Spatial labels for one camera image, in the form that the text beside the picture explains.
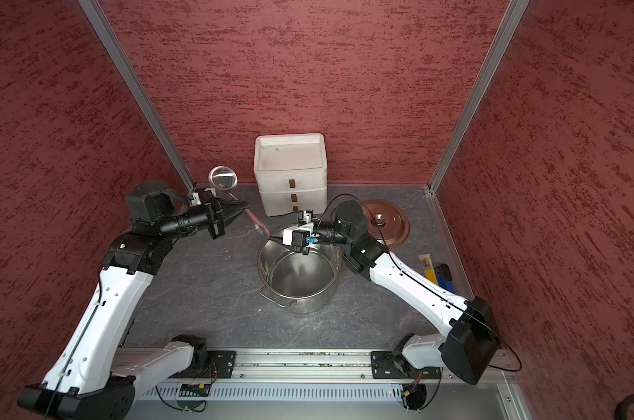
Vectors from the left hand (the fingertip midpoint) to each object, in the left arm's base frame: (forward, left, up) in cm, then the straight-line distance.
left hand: (247, 207), depth 60 cm
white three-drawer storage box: (+32, -6, -18) cm, 37 cm away
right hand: (-2, -5, -4) cm, 7 cm away
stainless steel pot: (0, -12, -43) cm, 44 cm away
